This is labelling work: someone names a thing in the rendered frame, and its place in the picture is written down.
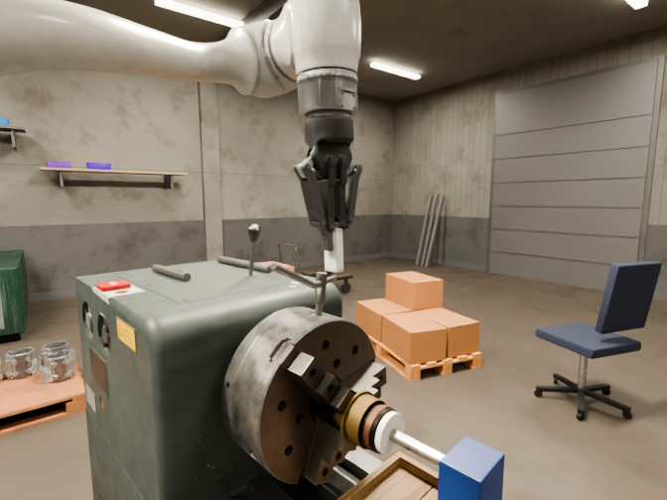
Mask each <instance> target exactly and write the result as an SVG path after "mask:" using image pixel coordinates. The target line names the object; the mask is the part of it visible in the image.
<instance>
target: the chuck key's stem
mask: <svg viewBox="0 0 667 500"><path fill-rule="evenodd" d="M327 276H328V274H327V273H325V272H317V275H316V281H322V282H323V285H322V286H320V287H318V288H315V298H314V303H315V304H316V311H315V315H316V316H322V312H323V304H324V303H325V300H326V288H327Z"/></svg>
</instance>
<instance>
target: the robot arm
mask: <svg viewBox="0 0 667 500"><path fill-rule="evenodd" d="M360 51H361V17H360V6H359V0H288V2H287V3H286V4H285V5H284V7H283V10H282V12H281V14H280V16H279V17H278V18H277V19H275V20H272V21H269V20H263V21H260V22H256V23H253V24H249V25H245V26H240V27H234V28H232V29H231V30H230V31H229V33H228V36H227V38H226V39H225V40H223V41H220V42H215V43H195V42H190V41H186V40H183V39H180V38H177V37H174V36H171V35H168V34H166V33H163V32H160V31H157V30H154V29H151V28H149V27H146V26H143V25H140V24H137V23H135V22H132V21H129V20H126V19H123V18H121V17H118V16H115V15H112V14H109V13H106V12H103V11H100V10H97V9H93V8H90V7H86V6H83V5H79V4H75V3H71V2H68V1H64V0H0V75H6V74H12V73H19V72H27V71H36V70H50V69H82V70H96V71H107V72H116V73H125V74H133V75H142V76H151V77H159V78H168V79H176V80H185V81H196V82H214V83H226V84H230V85H232V86H234V87H235V89H236V90H237V91H238V92H239V93H240V94H242V95H252V96H255V97H260V98H270V97H275V96H279V95H282V94H285V93H287V92H290V91H292V90H294V89H296V88H298V103H299V114H300V115H301V116H303V117H306V118H307V119H306V120H305V121H304V130H305V142H306V144H307V145H308V151H307V154H306V158H307V159H306V160H305V161H304V162H303V163H301V164H298V165H295V166H294V171H295V173H296V175H297V177H298V178H299V180H300V183H301V188H302V192H303V196H304V200H305V205H306V209H307V213H308V216H309V221H310V225H311V226H312V227H316V228H317V229H320V230H321V233H322V248H323V250H324V251H325V271H328V272H333V273H339V272H343V248H344V230H345V229H348V228H349V225H348V224H350V223H353V220H354V213H355V205H356V198H357V190H358V182H359V178H360V175H361V173H362V170H363V166H362V165H357V164H356V163H355V162H354V161H353V160H352V153H351V151H350V144H351V143H352V142H353V140H354V133H353V119H352V118H351V117H349V116H352V115H354V114H356V113H357V110H358V106H357V83H358V79H357V66H358V61H359V57H360ZM323 180H326V181H323ZM336 180H338V181H336Z"/></svg>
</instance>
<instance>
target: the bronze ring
mask: <svg viewBox="0 0 667 500"><path fill-rule="evenodd" d="M389 412H396V411H395V410H394V409H392V408H391V407H389V406H387V405H386V404H385V402H383V401H382V400H379V399H377V398H375V397H374V395H373V394H372V393H371V392H368V391H360V392H358V393H356V394H355V395H354V396H353V397H352V398H351V399H350V400H349V402H348V403H347V405H346V407H345V409H344V411H343V414H342V415H341V414H339V413H335V420H336V423H337V425H338V426H339V427H340V432H341V436H342V438H343V439H344V440H345V441H346V442H347V443H349V444H356V445H358V446H359V447H361V448H363V449H370V450H371V451H373V452H376V453H378V454H382V453H380V452H379V451H377V449H376V447H375V433H376V430H377V427H378V425H379V423H380V421H381V420H382V418H383V417H384V416H385V415H386V414H387V413H389ZM396 413H397V412H396Z"/></svg>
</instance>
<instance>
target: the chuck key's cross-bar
mask: <svg viewBox="0 0 667 500"><path fill-rule="evenodd" d="M270 270H271V271H273V272H276V273H278V274H280V275H282V276H285V277H287V278H289V279H291V280H294V281H296V282H298V283H300V284H303V285H305V286H307V287H309V288H312V289H315V288H318V287H320V286H322V285H323V282H322V281H316V282H312V281H310V280H308V279H306V278H304V277H302V276H300V275H298V274H296V273H294V272H292V271H290V270H288V269H287V268H285V267H283V266H281V265H279V264H277V263H271V264H270ZM335 280H336V275H333V276H330V277H327V284H328V283H330V282H333V281H335Z"/></svg>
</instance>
